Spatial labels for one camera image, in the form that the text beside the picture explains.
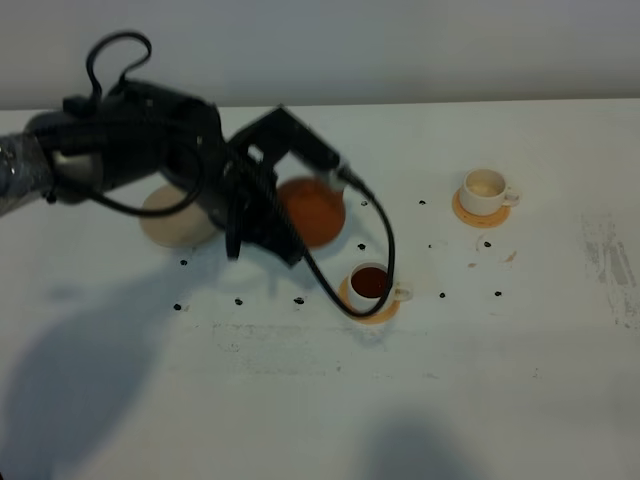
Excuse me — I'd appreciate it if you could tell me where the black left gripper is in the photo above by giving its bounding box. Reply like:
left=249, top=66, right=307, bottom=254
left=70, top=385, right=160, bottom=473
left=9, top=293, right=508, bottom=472
left=199, top=144, right=305, bottom=266

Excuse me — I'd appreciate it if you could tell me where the brown teapot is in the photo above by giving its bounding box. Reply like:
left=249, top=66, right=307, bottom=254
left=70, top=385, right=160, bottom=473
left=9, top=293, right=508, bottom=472
left=277, top=177, right=346, bottom=249

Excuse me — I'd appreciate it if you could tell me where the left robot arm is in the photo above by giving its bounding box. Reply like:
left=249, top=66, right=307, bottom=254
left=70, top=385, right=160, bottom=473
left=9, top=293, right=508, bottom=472
left=1, top=82, right=309, bottom=265

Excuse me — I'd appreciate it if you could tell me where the beige round teapot mat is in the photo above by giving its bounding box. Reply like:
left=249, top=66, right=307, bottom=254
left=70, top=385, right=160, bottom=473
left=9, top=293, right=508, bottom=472
left=139, top=185, right=219, bottom=248

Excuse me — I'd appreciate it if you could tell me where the white teacup near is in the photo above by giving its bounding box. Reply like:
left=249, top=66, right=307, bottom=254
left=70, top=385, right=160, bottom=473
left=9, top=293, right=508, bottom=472
left=346, top=262, right=413, bottom=315

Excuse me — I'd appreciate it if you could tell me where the white teacup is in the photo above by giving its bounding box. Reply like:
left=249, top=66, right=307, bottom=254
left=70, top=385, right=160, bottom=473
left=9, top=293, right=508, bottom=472
left=346, top=262, right=413, bottom=315
left=459, top=168, right=521, bottom=216

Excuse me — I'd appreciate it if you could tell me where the orange coaster near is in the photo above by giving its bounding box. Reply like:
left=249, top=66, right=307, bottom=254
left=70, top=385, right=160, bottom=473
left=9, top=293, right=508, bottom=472
left=337, top=276, right=402, bottom=325

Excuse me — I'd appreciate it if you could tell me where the orange coaster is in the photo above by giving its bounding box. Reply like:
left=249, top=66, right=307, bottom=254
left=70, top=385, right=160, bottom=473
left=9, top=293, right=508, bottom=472
left=452, top=189, right=511, bottom=229
left=337, top=276, right=402, bottom=325

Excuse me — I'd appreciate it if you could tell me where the white teacup far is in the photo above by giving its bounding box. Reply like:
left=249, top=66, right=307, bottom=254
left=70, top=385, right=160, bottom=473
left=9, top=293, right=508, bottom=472
left=459, top=168, right=521, bottom=216

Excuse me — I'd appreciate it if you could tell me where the orange coaster far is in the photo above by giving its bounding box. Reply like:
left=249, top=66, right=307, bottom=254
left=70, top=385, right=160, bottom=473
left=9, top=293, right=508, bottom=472
left=452, top=189, right=511, bottom=229

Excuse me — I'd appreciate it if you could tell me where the black braided camera cable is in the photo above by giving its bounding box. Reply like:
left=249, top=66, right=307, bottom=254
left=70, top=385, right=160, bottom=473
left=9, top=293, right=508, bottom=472
left=29, top=30, right=397, bottom=317

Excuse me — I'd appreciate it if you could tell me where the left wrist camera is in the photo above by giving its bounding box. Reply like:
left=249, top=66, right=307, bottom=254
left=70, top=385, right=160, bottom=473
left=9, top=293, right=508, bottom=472
left=228, top=106, right=347, bottom=192

